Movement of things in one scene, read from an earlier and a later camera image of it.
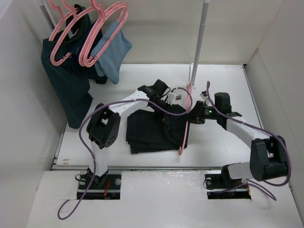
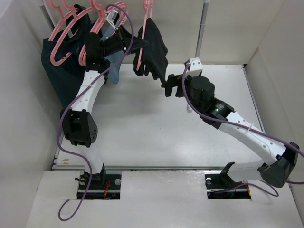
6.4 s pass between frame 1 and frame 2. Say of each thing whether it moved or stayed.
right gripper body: moved
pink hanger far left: stayed
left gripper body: moved
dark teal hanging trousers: stayed
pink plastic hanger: moved
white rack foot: moved
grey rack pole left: stayed
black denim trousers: moved
